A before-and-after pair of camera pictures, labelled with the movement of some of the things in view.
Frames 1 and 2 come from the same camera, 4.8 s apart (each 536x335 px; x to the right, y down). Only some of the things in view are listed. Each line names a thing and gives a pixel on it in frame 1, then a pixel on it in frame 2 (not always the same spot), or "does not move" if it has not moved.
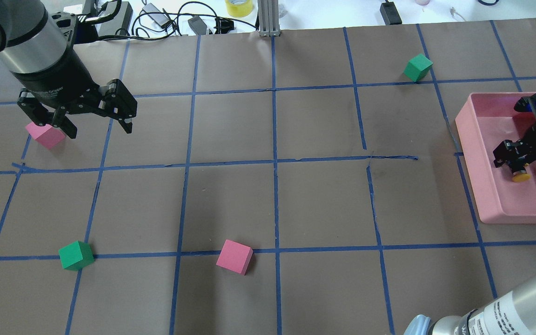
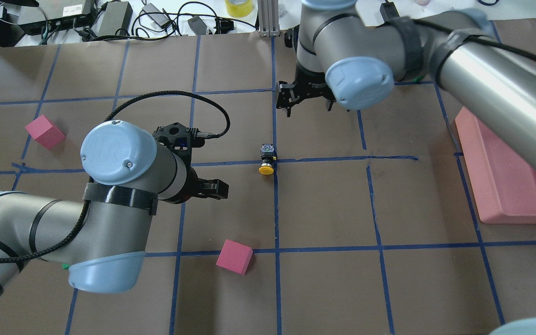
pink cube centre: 235,257 does not move
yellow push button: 521,177 → 267,158
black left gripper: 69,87 → 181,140
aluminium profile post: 268,17 does not move
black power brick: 390,14 does not move
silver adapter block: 158,18 does not move
